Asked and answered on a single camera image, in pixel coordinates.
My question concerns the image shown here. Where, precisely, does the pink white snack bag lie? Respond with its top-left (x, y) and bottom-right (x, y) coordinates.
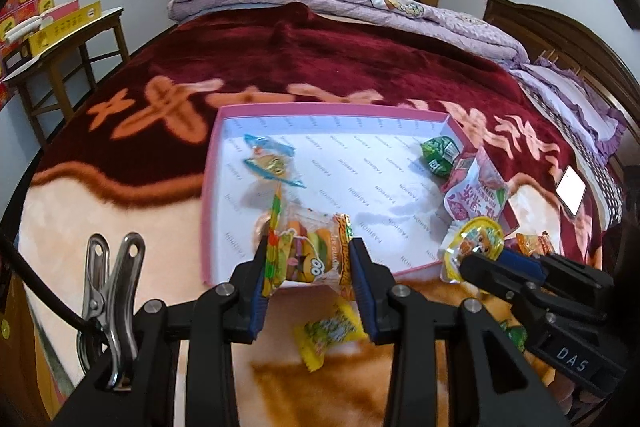
top-left (442, 147), bottom-right (509, 233)

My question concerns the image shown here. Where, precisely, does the yellow candy packet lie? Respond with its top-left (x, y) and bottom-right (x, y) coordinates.
top-left (292, 301), bottom-right (367, 373)

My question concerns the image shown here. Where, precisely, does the folded purple quilt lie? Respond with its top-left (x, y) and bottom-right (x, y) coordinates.
top-left (167, 0), bottom-right (529, 64)

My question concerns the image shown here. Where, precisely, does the wooden side table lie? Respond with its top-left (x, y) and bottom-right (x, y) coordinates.
top-left (4, 6), bottom-right (130, 147)

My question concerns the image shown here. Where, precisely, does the yellow flat box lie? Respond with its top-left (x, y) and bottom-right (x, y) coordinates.
top-left (3, 1), bottom-right (102, 74)

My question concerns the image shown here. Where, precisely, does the metal spring clamp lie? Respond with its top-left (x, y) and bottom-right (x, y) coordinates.
top-left (76, 232), bottom-right (145, 389)

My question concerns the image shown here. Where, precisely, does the wooden headboard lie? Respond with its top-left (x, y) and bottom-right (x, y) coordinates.
top-left (484, 0), bottom-right (639, 139)

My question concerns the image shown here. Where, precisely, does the purple ruffled pillow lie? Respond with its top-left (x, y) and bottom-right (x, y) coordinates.
top-left (509, 57), bottom-right (627, 166)

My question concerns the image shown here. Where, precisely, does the green sour candy packet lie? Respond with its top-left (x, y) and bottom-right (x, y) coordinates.
top-left (500, 321), bottom-right (527, 352)

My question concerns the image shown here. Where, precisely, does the red floral fleece blanket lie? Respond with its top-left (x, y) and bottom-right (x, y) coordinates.
top-left (16, 2), bottom-right (601, 427)

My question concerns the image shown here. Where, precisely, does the pink shallow cardboard box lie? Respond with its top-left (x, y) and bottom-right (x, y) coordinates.
top-left (200, 102), bottom-right (520, 286)

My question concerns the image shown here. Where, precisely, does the blue clear pastry snack packet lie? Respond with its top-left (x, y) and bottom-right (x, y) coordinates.
top-left (243, 134), bottom-right (305, 188)

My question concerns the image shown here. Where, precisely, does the red yellow patterned gift box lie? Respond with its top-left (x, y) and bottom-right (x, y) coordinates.
top-left (0, 0), bottom-right (57, 111)

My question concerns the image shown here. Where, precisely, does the green snack packet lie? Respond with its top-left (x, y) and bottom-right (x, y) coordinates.
top-left (421, 135), bottom-right (461, 179)

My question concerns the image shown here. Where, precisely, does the yellow jelly cup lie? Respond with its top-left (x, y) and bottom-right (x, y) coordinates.
top-left (438, 216), bottom-right (504, 284)

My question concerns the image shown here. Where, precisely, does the burger gummy packet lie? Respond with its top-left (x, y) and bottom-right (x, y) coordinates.
top-left (515, 231), bottom-right (555, 257)
top-left (262, 183), bottom-right (355, 300)

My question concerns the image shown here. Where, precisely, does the white smartphone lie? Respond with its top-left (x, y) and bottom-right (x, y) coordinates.
top-left (555, 166), bottom-right (586, 217)

